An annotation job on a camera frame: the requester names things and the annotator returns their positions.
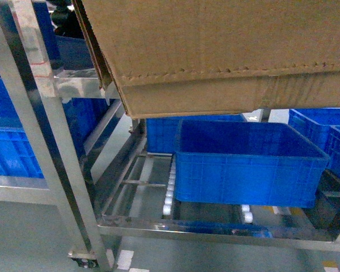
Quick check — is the brown cardboard box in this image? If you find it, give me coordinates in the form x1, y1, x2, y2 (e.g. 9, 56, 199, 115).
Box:
73, 1, 340, 118

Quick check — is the stainless steel shelf cart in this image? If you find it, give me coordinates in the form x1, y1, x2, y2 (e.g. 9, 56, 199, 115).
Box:
0, 0, 340, 272

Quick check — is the rear blue plastic crate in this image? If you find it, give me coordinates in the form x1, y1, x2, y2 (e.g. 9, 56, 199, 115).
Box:
146, 114, 247, 154

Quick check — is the blue plastic crate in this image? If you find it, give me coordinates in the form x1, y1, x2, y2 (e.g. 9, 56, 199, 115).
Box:
0, 78, 109, 178
146, 114, 247, 154
174, 120, 330, 208
288, 108, 340, 179

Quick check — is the front blue plastic crate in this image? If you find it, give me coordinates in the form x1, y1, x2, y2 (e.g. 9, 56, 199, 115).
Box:
174, 120, 330, 208

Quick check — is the right blue plastic crate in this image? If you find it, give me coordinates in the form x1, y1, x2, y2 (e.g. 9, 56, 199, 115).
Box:
288, 108, 340, 179

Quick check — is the left blue plastic crate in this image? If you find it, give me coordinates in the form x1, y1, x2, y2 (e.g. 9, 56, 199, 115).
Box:
0, 78, 109, 178

